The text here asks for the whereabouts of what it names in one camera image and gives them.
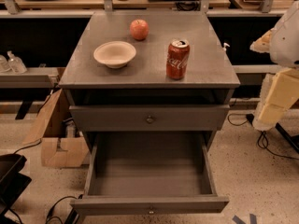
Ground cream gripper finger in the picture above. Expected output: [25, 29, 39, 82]
[266, 68, 299, 109]
[257, 104, 286, 125]

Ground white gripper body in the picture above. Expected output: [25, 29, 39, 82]
[252, 74, 276, 131]

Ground red coke can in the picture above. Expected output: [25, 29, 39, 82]
[166, 39, 190, 79]

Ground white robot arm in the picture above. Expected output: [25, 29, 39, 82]
[250, 1, 299, 131]

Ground grey drawer cabinet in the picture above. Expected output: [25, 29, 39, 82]
[60, 10, 240, 147]

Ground open grey middle drawer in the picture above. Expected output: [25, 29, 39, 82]
[71, 132, 229, 216]

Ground closed grey top drawer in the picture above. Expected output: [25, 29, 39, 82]
[69, 105, 229, 132]

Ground small white pump bottle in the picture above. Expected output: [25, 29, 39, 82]
[222, 42, 230, 51]

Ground red apple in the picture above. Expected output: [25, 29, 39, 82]
[130, 20, 150, 41]

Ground white paper bowl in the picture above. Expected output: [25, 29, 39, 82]
[93, 41, 136, 69]

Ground brown cardboard box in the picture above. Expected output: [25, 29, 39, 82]
[22, 89, 89, 168]

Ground black bin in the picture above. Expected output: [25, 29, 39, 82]
[0, 154, 32, 217]

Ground black floor cable right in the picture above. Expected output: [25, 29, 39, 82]
[227, 112, 299, 161]

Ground black floor cable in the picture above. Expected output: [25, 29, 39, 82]
[227, 112, 299, 161]
[45, 193, 84, 224]

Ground black floor cable left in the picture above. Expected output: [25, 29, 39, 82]
[45, 193, 84, 224]

